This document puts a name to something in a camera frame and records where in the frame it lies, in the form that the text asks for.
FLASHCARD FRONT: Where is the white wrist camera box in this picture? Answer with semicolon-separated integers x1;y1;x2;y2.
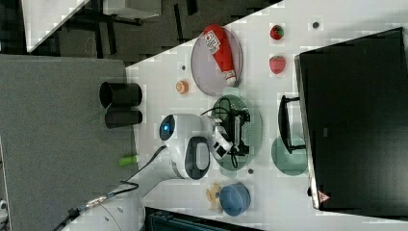
211;126;233;160

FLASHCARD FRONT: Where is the grey side table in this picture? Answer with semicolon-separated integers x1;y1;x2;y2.
0;55;138;231

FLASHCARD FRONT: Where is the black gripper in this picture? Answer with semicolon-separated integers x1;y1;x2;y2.
223;109;250;156

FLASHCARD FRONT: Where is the black toaster oven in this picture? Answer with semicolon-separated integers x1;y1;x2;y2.
294;27;408;220

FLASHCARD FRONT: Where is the orange slice toy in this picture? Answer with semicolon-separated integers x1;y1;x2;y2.
176;80;189;94

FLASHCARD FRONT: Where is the green marker pen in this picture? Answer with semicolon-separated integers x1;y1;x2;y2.
118;155;138;167

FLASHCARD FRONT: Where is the small black cylinder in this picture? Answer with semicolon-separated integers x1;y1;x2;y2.
105;111;142;129

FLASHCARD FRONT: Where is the light red strawberry toy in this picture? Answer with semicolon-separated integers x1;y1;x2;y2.
269;55;286;74

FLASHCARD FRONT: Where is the green plastic strainer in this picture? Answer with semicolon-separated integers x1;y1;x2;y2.
211;88;263;178

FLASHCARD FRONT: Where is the red ketchup bottle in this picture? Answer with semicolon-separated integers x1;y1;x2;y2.
204;24;237;86

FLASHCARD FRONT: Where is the green round plate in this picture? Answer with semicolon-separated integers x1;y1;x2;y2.
271;137;308;176

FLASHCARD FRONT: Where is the purple round plate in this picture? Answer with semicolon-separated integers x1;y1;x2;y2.
191;30;242;96

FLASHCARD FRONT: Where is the blue bowl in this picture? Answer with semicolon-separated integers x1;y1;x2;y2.
218;183;251;217

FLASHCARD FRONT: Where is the large black cylinder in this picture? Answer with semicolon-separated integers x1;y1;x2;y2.
99;82;142;108

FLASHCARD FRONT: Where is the dark red strawberry toy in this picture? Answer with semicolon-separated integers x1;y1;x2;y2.
269;25;284;40

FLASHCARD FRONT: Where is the yellow toy food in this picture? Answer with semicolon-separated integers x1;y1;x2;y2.
206;183;223;214

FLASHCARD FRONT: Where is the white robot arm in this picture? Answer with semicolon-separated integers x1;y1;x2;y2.
53;109;250;231

